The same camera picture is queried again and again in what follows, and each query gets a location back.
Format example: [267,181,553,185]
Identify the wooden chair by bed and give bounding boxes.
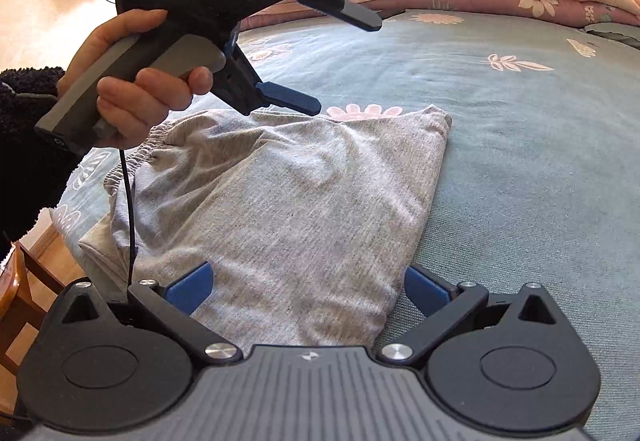
[0,239,72,377]

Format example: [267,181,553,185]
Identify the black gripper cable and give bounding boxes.
[118,147,139,292]

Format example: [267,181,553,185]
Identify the blue floral bed sheet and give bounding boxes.
[52,11,639,440]

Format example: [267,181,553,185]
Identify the person's left hand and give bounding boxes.
[56,10,214,149]

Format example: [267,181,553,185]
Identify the grey sweatpants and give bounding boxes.
[79,106,451,349]

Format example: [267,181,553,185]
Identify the black fleece sleeve forearm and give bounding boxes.
[1,67,80,256]

